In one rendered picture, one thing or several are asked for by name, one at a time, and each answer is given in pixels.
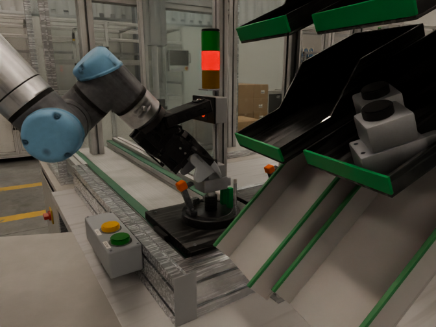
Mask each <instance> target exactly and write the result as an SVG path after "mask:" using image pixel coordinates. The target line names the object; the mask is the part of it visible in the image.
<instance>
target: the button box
mask: <svg viewBox="0 0 436 327"><path fill-rule="evenodd" d="M108 221H117V222H118V223H119V225H120V229H119V230H116V231H115V232H103V231H102V230H101V225H102V224H103V223H105V222H108ZM85 224H86V236H87V240H88V241H89V243H90V245H91V246H92V248H93V250H94V251H95V253H96V255H97V256H98V258H99V259H100V261H101V263H102V265H103V267H104V268H105V270H106V272H107V273H108V275H109V277H110V278H116V277H119V276H123V275H125V274H129V273H133V272H135V271H139V270H142V269H143V254H142V244H141V243H140V242H139V241H138V240H137V239H136V237H135V236H134V235H133V234H132V233H131V232H130V230H129V229H128V228H127V227H126V226H125V225H124V224H123V223H122V222H121V221H120V220H119V218H118V217H117V216H116V215H115V214H114V213H113V212H108V213H102V214H98V215H92V216H87V217H85ZM120 232H124V233H128V234H129V235H130V241H129V242H128V243H126V244H124V245H113V244H111V242H110V237H111V236H112V235H114V234H116V233H120Z"/></svg>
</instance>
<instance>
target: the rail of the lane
mask: <svg viewBox="0 0 436 327"><path fill-rule="evenodd" d="M72 169H73V172H74V173H73V180H74V184H75V185H74V187H75V191H76V193H77V194H78V196H79V197H80V198H81V200H82V201H83V203H84V204H85V205H86V206H87V208H88V209H89V211H90V212H91V213H92V215H98V214H102V213H108V212H113V213H114V214H115V215H116V216H117V217H118V218H119V220H120V221H121V222H122V223H123V224H124V225H125V226H126V227H127V228H128V229H129V230H130V232H131V233H132V234H133V235H134V236H135V237H136V239H137V240H138V241H139V242H140V243H141V244H142V254H143V269H142V270H139V271H135V273H136V274H137V276H138V277H139V279H140V280H141V281H142V283H143V284H144V286H145V287H146V288H147V290H148V291H149V293H150V294H151V295H152V296H153V298H154V299H155V301H156V302H157V303H158V305H159V306H160V307H161V309H162V310H163V312H164V313H165V314H166V315H167V317H168V318H169V320H170V321H171V322H172V323H173V325H174V326H175V327H178V326H181V325H183V324H185V323H187V322H190V321H193V320H195V319H197V272H196V270H195V269H194V268H193V267H192V266H191V265H190V264H189V263H188V262H187V261H186V260H185V259H184V258H183V257H182V256H181V255H180V254H179V253H177V252H176V251H175V250H174V249H173V248H172V247H171V246H170V245H169V244H168V235H167V234H166V233H165V232H164V231H163V230H162V229H161V228H160V227H158V226H154V229H152V228H151V227H150V226H149V225H148V224H147V223H146V222H145V221H144V220H143V219H142V218H141V217H140V216H139V215H137V214H136V213H135V212H134V211H133V210H132V209H131V208H130V207H129V206H128V205H127V204H126V203H125V202H123V201H122V200H121V199H120V198H119V197H118V196H117V195H116V194H115V193H114V192H113V191H112V190H111V189H110V188H109V187H108V186H107V185H106V184H105V183H104V182H103V181H102V180H101V179H100V178H99V177H98V176H96V175H95V174H94V173H93V172H92V171H91V170H90V169H89V168H88V167H87V166H86V165H85V164H81V165H79V166H78V165H72Z"/></svg>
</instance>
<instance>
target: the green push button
mask: <svg viewBox="0 0 436 327"><path fill-rule="evenodd" d="M129 241H130V235H129V234H128V233H124V232H120V233H116V234H114V235H112V236H111V237H110V242H111V244H113V245H124V244H126V243H128V242H129Z"/></svg>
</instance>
